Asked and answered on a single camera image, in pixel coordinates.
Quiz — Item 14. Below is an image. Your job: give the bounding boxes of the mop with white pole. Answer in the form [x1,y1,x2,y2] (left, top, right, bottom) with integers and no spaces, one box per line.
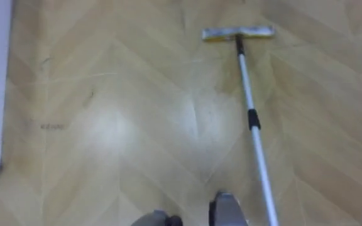
[201,25,280,226]

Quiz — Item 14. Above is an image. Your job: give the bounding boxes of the robot legs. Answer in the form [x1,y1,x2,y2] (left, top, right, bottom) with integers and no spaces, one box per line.
[130,190,250,226]

